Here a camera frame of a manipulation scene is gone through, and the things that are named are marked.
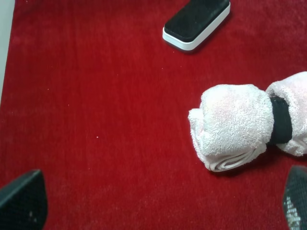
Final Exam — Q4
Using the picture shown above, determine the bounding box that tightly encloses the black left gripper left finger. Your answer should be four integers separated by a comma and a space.
0, 169, 48, 230

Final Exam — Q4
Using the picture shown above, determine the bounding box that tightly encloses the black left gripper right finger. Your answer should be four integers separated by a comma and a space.
283, 165, 307, 230

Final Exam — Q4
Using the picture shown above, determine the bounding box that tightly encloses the black band around towel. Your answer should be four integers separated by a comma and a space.
268, 96, 293, 145

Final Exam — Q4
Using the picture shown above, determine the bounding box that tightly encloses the rolled pink towel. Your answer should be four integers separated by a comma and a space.
188, 71, 307, 172

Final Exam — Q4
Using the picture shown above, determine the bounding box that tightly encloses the red velvet table cloth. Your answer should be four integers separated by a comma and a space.
0, 0, 307, 230

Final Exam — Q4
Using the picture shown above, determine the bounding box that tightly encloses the black and white board eraser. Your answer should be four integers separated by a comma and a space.
162, 0, 231, 51

